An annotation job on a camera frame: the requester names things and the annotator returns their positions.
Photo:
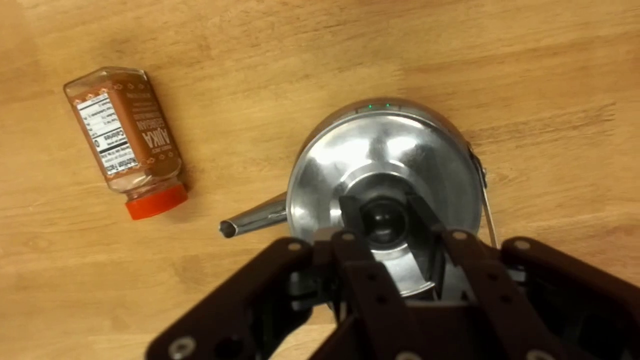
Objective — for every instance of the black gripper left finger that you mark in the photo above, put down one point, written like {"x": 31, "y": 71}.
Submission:
{"x": 361, "y": 273}

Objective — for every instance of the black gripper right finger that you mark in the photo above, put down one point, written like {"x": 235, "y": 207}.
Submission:
{"x": 492, "y": 286}

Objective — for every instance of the silver teapot lid black knob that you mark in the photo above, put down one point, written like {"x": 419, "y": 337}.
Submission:
{"x": 333, "y": 167}

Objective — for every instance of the stainless steel teapot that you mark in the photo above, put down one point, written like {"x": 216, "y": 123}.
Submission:
{"x": 257, "y": 219}

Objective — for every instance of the spice bottle red cap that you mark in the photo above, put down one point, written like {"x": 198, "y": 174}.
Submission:
{"x": 123, "y": 136}

